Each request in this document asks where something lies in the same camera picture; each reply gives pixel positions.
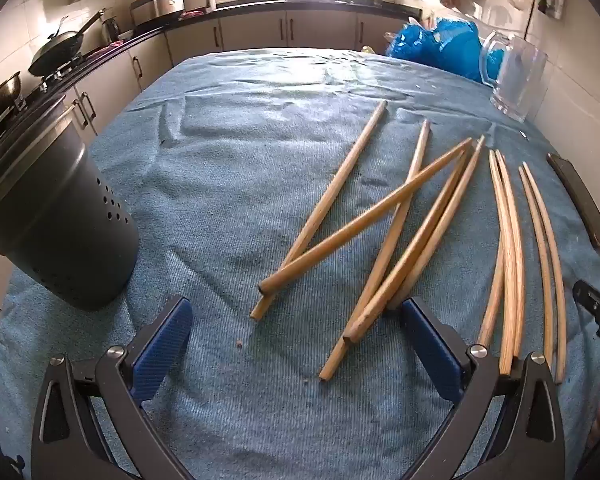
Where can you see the black kitchen countertop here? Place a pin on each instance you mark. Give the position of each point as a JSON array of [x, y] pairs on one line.
[[260, 8]]

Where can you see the steel cooking pot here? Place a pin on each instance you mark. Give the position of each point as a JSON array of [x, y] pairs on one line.
[[0, 97]]

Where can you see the dark grey perforated utensil holder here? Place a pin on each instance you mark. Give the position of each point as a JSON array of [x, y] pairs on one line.
[[55, 220]]

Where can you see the blue table cloth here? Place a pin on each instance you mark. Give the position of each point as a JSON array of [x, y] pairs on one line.
[[230, 160]]

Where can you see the silver rice cooker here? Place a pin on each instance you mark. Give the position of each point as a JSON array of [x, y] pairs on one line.
[[160, 7]]

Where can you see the black gas stove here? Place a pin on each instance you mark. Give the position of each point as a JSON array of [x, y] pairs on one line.
[[62, 72]]

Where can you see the steel kettle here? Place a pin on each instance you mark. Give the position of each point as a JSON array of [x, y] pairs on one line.
[[111, 27]]

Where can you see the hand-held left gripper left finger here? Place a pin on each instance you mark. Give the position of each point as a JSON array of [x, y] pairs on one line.
[[164, 342]]

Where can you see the clear glass mug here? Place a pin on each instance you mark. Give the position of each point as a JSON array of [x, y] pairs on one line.
[[522, 80]]

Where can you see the blue plastic bag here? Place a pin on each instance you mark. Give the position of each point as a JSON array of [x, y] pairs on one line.
[[445, 45]]

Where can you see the bunch of wooden chopsticks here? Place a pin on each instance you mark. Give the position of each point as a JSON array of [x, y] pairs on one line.
[[330, 241]]

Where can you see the black smartphone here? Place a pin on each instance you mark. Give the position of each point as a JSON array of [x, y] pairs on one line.
[[580, 200]]

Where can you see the yellow plastic bag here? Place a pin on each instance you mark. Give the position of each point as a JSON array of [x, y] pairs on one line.
[[367, 49]]

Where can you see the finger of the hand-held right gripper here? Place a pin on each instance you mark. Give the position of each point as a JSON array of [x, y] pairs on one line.
[[589, 300]]

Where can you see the grey base cabinets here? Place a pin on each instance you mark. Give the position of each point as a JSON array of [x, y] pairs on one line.
[[255, 35]]

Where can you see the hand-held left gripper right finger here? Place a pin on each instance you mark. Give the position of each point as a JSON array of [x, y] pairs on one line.
[[430, 345]]

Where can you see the black wok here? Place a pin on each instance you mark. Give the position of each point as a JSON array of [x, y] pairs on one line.
[[55, 52]]

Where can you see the pink dish cloth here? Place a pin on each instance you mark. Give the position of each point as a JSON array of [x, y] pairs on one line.
[[113, 46], [192, 14]]

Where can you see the white power socket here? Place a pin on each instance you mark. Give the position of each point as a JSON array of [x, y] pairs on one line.
[[552, 0]]

